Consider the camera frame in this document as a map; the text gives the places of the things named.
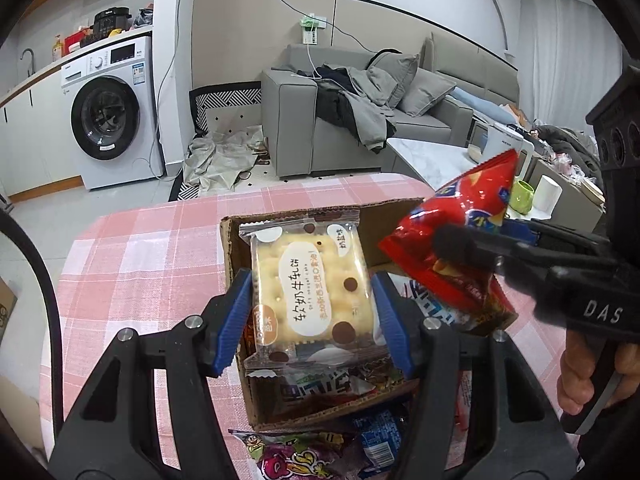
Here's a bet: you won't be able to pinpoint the wall socket with charger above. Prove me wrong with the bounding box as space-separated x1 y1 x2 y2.
299 12 328 46

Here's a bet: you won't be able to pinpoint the pink checked tablecloth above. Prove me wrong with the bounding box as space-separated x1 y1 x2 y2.
40 172 581 480

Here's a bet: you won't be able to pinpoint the brown cardboard box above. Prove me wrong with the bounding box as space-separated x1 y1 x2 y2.
219 197 436 433

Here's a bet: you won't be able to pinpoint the red box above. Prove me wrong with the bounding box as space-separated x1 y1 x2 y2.
64 30 96 56

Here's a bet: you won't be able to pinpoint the marble coffee table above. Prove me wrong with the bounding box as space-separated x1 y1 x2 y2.
387 137 606 233

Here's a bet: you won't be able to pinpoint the white electric kettle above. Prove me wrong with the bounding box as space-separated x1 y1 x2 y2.
482 122 536 181

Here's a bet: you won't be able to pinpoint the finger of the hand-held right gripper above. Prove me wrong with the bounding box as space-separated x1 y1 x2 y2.
500 218 614 257
430 225 557 282

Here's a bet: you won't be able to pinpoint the black pressure cooker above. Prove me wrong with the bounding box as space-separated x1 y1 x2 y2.
93 6 133 38

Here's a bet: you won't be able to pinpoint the white washing machine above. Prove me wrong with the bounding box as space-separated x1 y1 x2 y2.
61 35 166 191

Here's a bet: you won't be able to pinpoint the person's right hand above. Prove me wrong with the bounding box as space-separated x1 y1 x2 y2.
556 331 640 416

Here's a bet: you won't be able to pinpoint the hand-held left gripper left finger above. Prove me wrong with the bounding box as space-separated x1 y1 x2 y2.
47 267 253 480

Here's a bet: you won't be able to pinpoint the white paper roll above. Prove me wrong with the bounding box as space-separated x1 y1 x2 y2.
532 175 563 211

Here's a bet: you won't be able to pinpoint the grey crumpled cloth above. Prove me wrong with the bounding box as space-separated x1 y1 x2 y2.
182 125 266 193

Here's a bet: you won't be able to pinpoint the dark cloth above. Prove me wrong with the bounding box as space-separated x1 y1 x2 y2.
537 125 603 171

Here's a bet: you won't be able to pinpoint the grey sofa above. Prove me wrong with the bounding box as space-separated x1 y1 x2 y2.
261 32 521 178

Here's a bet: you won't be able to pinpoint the grey coat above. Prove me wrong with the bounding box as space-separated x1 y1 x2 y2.
345 67 396 153

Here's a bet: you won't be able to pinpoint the cracker packet with brown dots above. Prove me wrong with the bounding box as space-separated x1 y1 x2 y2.
238 207 377 378

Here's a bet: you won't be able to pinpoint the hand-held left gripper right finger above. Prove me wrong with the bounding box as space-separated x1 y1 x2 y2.
371 270 583 480

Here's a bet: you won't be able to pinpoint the light blue blanket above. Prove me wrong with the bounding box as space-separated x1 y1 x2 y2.
450 86 501 121

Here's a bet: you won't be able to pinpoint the white lower kitchen cabinets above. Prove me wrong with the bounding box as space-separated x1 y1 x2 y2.
0 67 83 201

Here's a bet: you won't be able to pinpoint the pile of snack packets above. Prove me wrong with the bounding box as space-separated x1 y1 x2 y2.
229 272 521 480

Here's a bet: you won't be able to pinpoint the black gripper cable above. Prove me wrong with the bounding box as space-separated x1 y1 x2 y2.
0 209 66 461

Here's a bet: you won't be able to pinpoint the red chip bag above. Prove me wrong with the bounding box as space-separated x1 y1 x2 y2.
378 152 521 333

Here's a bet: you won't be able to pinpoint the dark jacket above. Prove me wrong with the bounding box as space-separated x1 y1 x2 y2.
297 62 381 136

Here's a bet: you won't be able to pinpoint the green mug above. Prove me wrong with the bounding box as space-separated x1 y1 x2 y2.
507 180 536 216

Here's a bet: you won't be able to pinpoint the small cardboard box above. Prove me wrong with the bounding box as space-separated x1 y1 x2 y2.
0 277 18 346

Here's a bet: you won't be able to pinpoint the grey cushion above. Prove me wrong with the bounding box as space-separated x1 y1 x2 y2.
400 67 456 117
367 52 421 108

